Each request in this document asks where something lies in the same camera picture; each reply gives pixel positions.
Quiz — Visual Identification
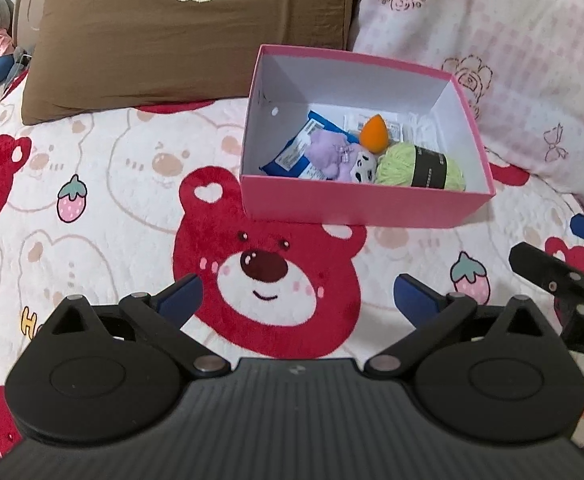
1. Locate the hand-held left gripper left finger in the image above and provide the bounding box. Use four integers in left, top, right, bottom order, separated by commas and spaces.
39, 274, 233, 376

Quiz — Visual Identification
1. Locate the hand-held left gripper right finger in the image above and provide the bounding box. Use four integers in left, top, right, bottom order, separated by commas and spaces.
364, 274, 560, 378

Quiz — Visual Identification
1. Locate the pink cardboard box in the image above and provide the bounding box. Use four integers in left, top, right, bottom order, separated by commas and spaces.
239, 44, 496, 228

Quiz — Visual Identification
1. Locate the green yarn ball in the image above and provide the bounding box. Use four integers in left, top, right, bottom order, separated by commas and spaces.
374, 142, 467, 192

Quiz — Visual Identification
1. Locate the orange makeup sponge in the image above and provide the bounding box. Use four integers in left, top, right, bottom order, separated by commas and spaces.
358, 115, 392, 153

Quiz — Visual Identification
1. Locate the clear floss pick box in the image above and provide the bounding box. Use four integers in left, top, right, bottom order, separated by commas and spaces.
402, 112, 440, 148

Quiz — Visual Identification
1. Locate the purple plush toy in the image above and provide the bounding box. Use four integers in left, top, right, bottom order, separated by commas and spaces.
304, 130, 378, 184

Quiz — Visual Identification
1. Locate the blue wipes packet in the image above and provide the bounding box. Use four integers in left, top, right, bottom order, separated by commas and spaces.
259, 110, 345, 178

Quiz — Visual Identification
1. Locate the bear printed blanket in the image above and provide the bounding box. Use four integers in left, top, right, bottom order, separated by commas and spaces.
0, 67, 584, 471

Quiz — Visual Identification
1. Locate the pink checked pillow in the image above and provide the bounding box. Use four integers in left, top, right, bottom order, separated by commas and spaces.
347, 0, 584, 208

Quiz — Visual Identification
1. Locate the brown pillow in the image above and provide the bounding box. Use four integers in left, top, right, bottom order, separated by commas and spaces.
21, 0, 360, 126

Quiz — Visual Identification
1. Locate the beige headboard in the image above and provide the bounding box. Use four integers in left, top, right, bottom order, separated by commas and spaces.
11, 0, 45, 56

